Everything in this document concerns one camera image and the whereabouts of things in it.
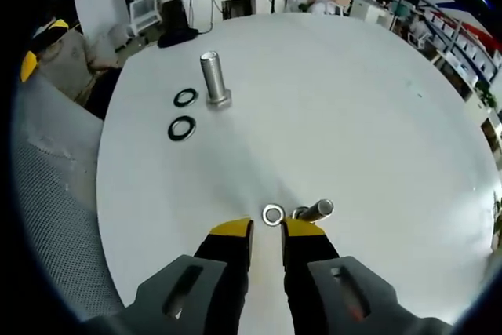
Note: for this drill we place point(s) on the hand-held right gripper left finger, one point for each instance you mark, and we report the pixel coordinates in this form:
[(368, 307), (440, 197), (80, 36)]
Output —
[(219, 272)]

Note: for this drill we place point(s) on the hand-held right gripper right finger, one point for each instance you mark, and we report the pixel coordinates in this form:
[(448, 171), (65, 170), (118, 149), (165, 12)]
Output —
[(313, 272)]

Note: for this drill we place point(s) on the thin silver threaded stud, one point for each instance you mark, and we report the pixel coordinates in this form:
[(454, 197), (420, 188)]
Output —
[(319, 209)]

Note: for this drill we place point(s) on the small silver washer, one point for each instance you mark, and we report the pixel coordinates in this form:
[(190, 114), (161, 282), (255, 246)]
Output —
[(264, 215)]

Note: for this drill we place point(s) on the black rubber washer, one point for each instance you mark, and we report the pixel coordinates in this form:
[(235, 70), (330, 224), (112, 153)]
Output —
[(176, 99), (171, 129)]

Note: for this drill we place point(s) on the thick silver threaded stud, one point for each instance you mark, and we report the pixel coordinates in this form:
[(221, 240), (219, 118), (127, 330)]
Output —
[(213, 80)]

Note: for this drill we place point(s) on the white slatted appliance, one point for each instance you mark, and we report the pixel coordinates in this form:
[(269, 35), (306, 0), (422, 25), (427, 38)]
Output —
[(145, 12)]

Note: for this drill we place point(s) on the grey mesh office chair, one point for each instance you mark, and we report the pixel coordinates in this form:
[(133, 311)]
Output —
[(51, 194)]

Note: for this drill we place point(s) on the grey metal box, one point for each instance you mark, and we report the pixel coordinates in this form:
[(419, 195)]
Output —
[(237, 8)]

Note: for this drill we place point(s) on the small green plant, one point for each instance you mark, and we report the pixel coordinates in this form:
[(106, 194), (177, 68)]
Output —
[(486, 93)]

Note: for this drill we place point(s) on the white low cabinet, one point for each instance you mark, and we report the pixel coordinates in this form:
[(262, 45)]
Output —
[(366, 11)]

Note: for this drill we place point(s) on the shelf unit with white boxes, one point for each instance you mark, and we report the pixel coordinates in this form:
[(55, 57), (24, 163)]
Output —
[(459, 37)]

